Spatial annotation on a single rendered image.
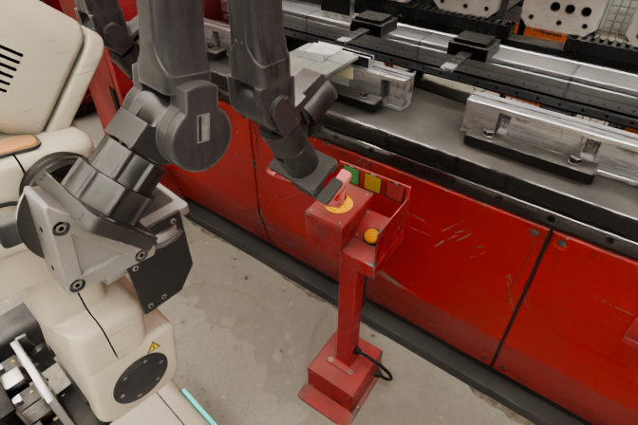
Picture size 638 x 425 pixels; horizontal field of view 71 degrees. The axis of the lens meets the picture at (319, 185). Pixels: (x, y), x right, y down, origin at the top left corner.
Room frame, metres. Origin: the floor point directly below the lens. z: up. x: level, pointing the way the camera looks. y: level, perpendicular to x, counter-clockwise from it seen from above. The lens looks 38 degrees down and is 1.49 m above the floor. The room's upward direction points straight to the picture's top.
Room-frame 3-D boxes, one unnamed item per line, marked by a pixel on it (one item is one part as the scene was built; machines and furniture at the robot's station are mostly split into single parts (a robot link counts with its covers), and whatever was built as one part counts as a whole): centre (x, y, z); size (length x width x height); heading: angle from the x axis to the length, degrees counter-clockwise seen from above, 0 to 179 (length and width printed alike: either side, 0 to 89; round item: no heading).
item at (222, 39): (1.63, 0.39, 0.92); 0.50 x 0.06 x 0.10; 54
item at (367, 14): (1.44, -0.14, 1.01); 0.26 x 0.12 x 0.05; 144
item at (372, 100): (1.23, -0.05, 0.89); 0.30 x 0.05 x 0.03; 54
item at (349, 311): (0.82, -0.09, 0.39); 0.05 x 0.05 x 0.54; 56
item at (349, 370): (0.82, -0.09, 0.13); 0.10 x 0.10 x 0.01; 56
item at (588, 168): (0.90, -0.51, 0.89); 0.30 x 0.05 x 0.03; 54
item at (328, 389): (0.80, -0.08, 0.06); 0.25 x 0.20 x 0.12; 146
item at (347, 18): (1.30, -0.05, 1.13); 0.10 x 0.02 x 0.10; 54
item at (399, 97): (1.27, -0.10, 0.92); 0.39 x 0.06 x 0.10; 54
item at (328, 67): (1.18, 0.04, 1.00); 0.26 x 0.18 x 0.01; 144
